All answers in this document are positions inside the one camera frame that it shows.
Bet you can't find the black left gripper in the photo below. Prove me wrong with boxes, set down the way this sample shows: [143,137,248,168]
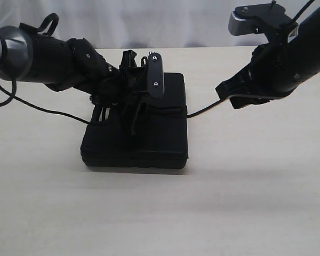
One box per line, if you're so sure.
[95,50,149,135]

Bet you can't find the black plastic carrying case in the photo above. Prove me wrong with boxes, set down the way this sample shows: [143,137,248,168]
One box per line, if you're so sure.
[80,73,188,169]

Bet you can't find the black wrist camera mount plate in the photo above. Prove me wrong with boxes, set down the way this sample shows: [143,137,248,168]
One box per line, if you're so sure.
[147,52,165,99]

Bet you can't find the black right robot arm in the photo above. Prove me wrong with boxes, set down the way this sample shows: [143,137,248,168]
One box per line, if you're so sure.
[215,2,320,109]

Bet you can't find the black cord with loop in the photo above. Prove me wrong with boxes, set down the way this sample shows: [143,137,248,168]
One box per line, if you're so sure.
[89,94,230,126]

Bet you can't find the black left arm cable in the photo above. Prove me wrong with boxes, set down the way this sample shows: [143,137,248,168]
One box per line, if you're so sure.
[0,13,102,126]

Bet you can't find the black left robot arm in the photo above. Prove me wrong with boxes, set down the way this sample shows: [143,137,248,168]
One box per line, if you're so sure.
[0,23,162,129]

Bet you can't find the white curtain backdrop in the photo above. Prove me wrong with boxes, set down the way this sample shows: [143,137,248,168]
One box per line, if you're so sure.
[0,0,320,50]

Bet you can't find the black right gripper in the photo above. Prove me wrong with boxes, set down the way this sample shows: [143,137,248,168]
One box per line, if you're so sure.
[215,44,301,109]

